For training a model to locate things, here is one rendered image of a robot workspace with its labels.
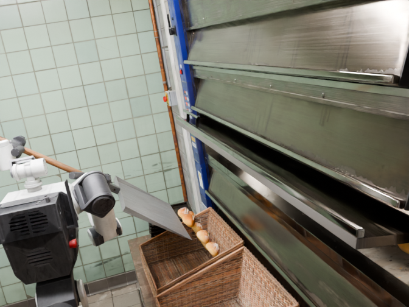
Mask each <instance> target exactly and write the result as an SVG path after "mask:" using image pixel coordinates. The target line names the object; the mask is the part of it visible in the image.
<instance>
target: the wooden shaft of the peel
mask: <svg viewBox="0 0 409 307"><path fill-rule="evenodd" d="M2 140H6V138H3V137H1V136H0V141H2ZM7 140H8V139H7ZM24 148H25V151H24V152H23V153H24V154H26V155H29V156H34V157H35V158H36V159H40V158H44V159H45V161H46V163H47V164H50V165H52V166H55V167H56V168H59V169H62V170H64V171H66V172H68V173H70V172H82V171H80V170H78V169H75V168H72V167H70V166H68V165H66V164H64V163H61V162H59V161H57V160H54V159H52V158H49V157H47V156H45V155H43V154H41V153H38V152H36V151H34V150H31V149H29V148H26V147H24Z"/></svg>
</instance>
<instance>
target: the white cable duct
mask: <svg viewBox="0 0 409 307"><path fill-rule="evenodd" d="M160 3H161V10H162V14H163V20H164V27H165V31H166V38H167V45H168V49H169V55H170V62H171V66H172V73H173V79H174V84H175V91H176V95H177V101H178V108H179V112H180V116H181V117H182V118H184V115H183V108H182V103H181V97H180V90H179V86H178V79H177V72H176V68H175V61H174V57H173V50H172V44H171V39H170V35H169V26H168V22H167V15H166V8H165V4H164V0H160ZM182 129H183V136H184V143H185V147H186V154H187V160H188V165H189V171H190V175H191V182H192V189H193V193H194V200H195V206H196V210H197V214H198V213H200V207H199V203H198V196H197V190H196V185H195V179H194V172H193V168H192V161H191V154H190V150H189V143H188V139H187V132H186V130H185V129H184V128H182Z"/></svg>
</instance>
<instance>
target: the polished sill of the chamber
mask: <svg viewBox="0 0 409 307"><path fill-rule="evenodd" d="M206 156H207V159H208V160H209V161H210V162H212V163H213V164H214V165H216V166H217V167H218V168H219V169H221V170H222V171H223V172H224V173H225V174H226V175H228V176H229V177H231V178H232V179H233V180H234V181H235V182H236V183H238V184H239V185H240V186H241V187H243V188H244V189H245V190H247V191H248V192H249V193H250V194H251V195H252V196H254V197H255V198H256V199H257V200H259V201H260V202H261V203H263V204H264V205H265V206H266V207H267V208H269V209H270V210H271V211H272V212H274V213H275V214H276V215H277V216H279V217H280V218H281V219H282V220H283V221H285V222H286V223H287V224H289V226H291V227H292V228H294V229H295V230H296V231H297V232H298V233H299V234H301V235H302V236H303V237H305V238H306V239H307V240H308V241H310V242H311V243H312V244H313V245H314V246H315V247H317V248H318V249H320V250H321V251H322V252H323V253H324V254H326V255H327V256H328V257H329V258H330V259H332V260H333V261H334V262H336V263H337V264H338V265H339V266H340V267H342V268H343V269H344V270H345V271H346V272H348V273H349V274H350V275H352V276H353V277H354V278H355V279H356V280H358V281H359V282H360V283H361V284H362V285H364V286H365V287H366V288H368V289H369V290H370V291H371V292H373V293H374V294H375V295H376V296H378V298H380V299H381V300H383V301H384V302H385V303H386V304H387V305H388V306H390V307H409V286H408V285H406V284H405V283H403V282H402V281H400V280H399V279H398V278H396V277H395V276H394V275H392V274H390V273H389V272H388V271H386V270H385V269H384V268H382V267H380V266H379V265H378V264H376V263H375V262H374V261H372V260H371V259H369V258H368V257H366V256H365V255H364V254H362V253H361V252H359V251H358V250H356V249H354V248H353V247H351V246H350V245H349V244H347V243H345V242H344V241H343V240H341V239H340V238H339V237H337V236H335V235H334V234H333V233H331V232H330V231H329V230H327V229H326V228H324V227H323V226H322V225H320V224H319V223H317V222H316V221H314V220H313V219H312V218H310V217H309V216H307V215H306V214H304V213H303V212H302V211H300V210H299V209H297V208H296V207H295V206H293V205H292V204H290V203H289V202H288V201H286V200H285V199H283V198H282V197H280V196H279V195H277V194H276V193H275V192H273V191H272V190H270V189H269V188H268V187H266V186H265V185H263V184H262V183H261V182H259V181H257V180H256V179H255V178H253V177H252V176H250V175H249V174H247V173H246V172H245V171H243V170H242V169H241V168H239V167H238V166H236V165H235V164H234V163H232V162H230V161H229V160H228V159H226V158H225V157H224V156H222V155H220V154H219V153H218V152H216V151H215V150H214V151H211V152H207V153H206Z"/></svg>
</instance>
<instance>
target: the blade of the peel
mask: <svg viewBox="0 0 409 307"><path fill-rule="evenodd" d="M114 184H115V185H116V186H119V187H120V188H121V189H120V191H119V193H118V197H119V201H120V203H121V207H122V211H123V212H125V213H127V214H129V215H132V216H134V217H137V218H139V219H142V220H144V221H146V222H149V223H151V224H153V225H156V226H158V227H161V228H163V229H165V230H168V231H171V232H173V233H175V234H178V235H180V236H182V237H185V238H188V239H190V240H192V239H191V237H190V236H189V234H188V232H187V231H186V229H185V228H184V226H183V225H182V223H181V221H180V220H179V218H178V216H177V215H176V213H175V212H174V210H173V208H172V207H171V206H170V204H169V203H167V202H164V201H163V200H161V199H159V198H157V197H155V196H153V195H151V194H149V193H147V192H146V191H144V190H142V189H140V188H138V187H137V186H135V185H132V184H131V183H129V182H127V181H125V180H123V179H121V178H119V177H118V176H115V178H114Z"/></svg>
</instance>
